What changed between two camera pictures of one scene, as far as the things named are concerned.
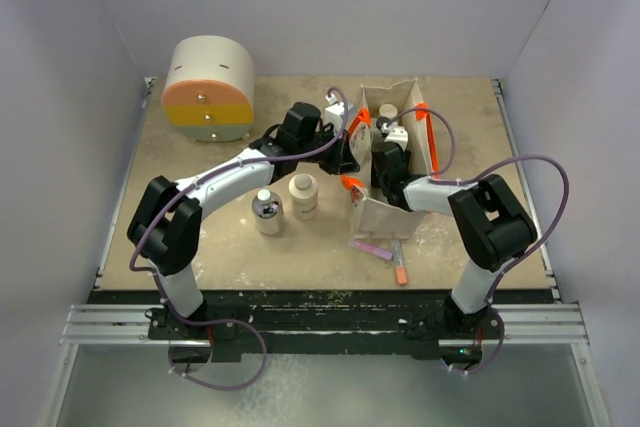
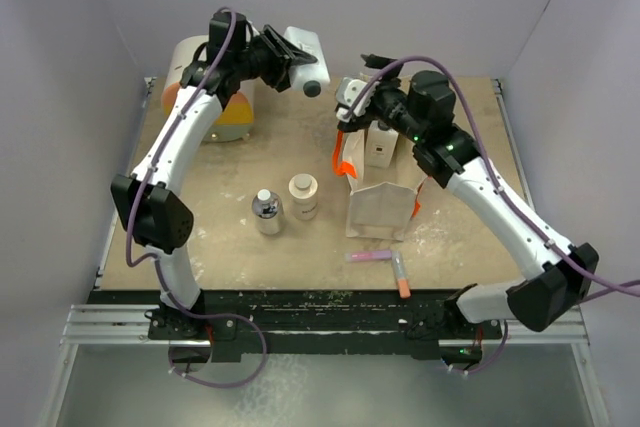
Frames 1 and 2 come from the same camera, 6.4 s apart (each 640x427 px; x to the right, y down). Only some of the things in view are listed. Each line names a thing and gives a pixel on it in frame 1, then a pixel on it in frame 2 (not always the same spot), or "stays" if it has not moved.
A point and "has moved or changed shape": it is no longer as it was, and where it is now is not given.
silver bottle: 268,212 stays
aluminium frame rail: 121,323 stays
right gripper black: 373,181 → 376,62
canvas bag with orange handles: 396,111 has moved or changed shape
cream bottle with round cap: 303,189 stays
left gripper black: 341,161 → 282,54
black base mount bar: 333,321 stays
